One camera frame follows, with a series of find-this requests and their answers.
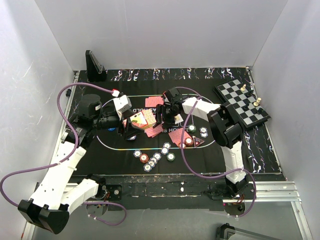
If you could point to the face up playing card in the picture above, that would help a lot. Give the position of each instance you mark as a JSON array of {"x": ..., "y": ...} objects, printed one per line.
[{"x": 178, "y": 119}]

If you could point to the red cards pile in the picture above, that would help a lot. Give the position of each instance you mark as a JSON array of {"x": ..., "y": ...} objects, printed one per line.
[{"x": 152, "y": 132}]

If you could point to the red card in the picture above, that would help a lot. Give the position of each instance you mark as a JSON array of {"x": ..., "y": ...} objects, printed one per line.
[{"x": 185, "y": 143}]

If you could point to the green poker chip stack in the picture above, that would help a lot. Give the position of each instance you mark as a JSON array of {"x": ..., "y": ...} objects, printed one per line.
[{"x": 171, "y": 157}]

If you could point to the blue poker chip stack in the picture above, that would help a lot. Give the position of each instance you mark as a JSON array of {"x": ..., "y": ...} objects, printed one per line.
[{"x": 152, "y": 162}]

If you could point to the blue chips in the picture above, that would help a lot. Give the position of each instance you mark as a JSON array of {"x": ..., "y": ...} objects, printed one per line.
[
  {"x": 132, "y": 138},
  {"x": 137, "y": 153}
]

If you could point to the red playing card deck box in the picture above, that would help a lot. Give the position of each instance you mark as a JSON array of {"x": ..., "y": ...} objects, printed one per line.
[{"x": 143, "y": 120}]

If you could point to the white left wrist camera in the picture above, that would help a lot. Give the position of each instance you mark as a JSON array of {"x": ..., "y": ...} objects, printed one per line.
[{"x": 122, "y": 103}]

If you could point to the black silver chess board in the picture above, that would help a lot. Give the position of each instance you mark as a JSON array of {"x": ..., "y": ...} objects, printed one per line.
[{"x": 231, "y": 93}]

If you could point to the black triangular dealer button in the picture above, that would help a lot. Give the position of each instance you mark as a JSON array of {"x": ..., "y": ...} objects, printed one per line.
[{"x": 197, "y": 141}]

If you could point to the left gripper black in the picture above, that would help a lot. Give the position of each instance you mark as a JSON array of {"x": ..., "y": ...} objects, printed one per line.
[{"x": 130, "y": 131}]

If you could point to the white chess piece tall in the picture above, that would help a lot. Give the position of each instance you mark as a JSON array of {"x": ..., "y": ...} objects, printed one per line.
[{"x": 243, "y": 88}]

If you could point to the red chips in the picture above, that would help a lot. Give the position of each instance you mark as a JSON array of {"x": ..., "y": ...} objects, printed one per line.
[{"x": 187, "y": 146}]

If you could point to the black chess pawn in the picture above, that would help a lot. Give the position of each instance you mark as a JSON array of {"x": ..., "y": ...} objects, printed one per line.
[{"x": 246, "y": 107}]

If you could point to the black poker felt mat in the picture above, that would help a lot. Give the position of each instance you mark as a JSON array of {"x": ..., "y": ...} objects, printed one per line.
[{"x": 111, "y": 154}]

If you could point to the black chess piece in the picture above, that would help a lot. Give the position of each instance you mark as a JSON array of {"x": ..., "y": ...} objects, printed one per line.
[{"x": 250, "y": 93}]

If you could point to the red poker chip stack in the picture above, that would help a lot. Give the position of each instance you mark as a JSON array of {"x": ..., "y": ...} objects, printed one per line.
[{"x": 144, "y": 158}]

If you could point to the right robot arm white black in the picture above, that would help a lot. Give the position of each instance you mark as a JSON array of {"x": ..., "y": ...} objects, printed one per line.
[{"x": 225, "y": 126}]

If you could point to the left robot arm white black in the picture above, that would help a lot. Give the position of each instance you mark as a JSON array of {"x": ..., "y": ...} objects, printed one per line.
[{"x": 50, "y": 207}]

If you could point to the black case bottom corner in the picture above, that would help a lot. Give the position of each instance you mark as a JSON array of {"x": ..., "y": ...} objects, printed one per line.
[{"x": 229, "y": 232}]

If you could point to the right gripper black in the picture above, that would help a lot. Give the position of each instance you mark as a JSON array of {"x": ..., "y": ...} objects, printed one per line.
[{"x": 161, "y": 110}]

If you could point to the black card shoe holder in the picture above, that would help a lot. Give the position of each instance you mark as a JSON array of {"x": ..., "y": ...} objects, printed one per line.
[{"x": 96, "y": 72}]

